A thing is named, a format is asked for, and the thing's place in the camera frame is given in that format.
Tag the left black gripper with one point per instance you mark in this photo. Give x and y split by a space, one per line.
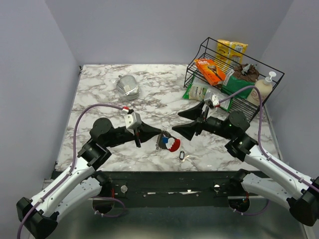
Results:
147 132

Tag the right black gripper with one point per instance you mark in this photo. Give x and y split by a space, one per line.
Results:
189 129

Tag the red carabiner keyring with chain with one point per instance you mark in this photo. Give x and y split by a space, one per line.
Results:
172 145

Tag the blue key tag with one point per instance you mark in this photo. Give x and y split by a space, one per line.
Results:
164 139

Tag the black key tag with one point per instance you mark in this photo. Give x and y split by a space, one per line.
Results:
183 156

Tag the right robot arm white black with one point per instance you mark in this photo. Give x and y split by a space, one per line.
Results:
293 190

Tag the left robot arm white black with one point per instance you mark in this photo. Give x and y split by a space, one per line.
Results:
81 181

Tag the green white wipes pack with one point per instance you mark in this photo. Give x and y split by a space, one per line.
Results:
198 89

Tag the silver foil pouch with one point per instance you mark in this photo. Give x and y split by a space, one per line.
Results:
128 87

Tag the orange razor box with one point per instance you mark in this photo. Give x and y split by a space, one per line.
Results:
211 72

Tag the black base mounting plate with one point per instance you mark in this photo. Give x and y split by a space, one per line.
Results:
164 189

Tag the brown green chocolate bag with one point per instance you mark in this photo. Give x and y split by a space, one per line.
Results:
240 77

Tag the yellow snack packet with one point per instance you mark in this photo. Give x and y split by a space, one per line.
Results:
230 53

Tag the cream lotion pump bottle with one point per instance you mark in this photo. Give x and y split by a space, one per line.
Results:
264 86

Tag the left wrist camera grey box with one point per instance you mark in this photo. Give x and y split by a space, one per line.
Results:
132 121

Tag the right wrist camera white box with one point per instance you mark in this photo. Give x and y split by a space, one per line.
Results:
211 100

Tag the black wire rack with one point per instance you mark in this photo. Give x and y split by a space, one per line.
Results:
208 50

